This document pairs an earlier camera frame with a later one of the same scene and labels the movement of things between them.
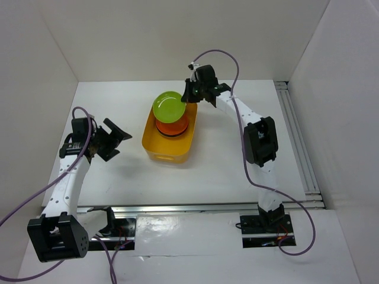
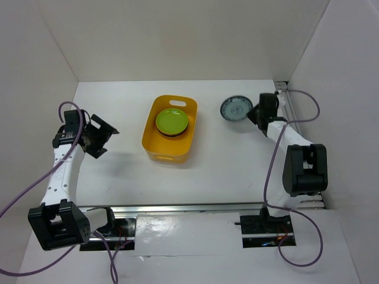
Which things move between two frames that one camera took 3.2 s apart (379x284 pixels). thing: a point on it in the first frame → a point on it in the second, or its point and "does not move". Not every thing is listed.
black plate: [172, 135] does not move
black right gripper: [187, 97] → [251, 115]
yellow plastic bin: [170, 149] does not move
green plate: [168, 107] → [172, 121]
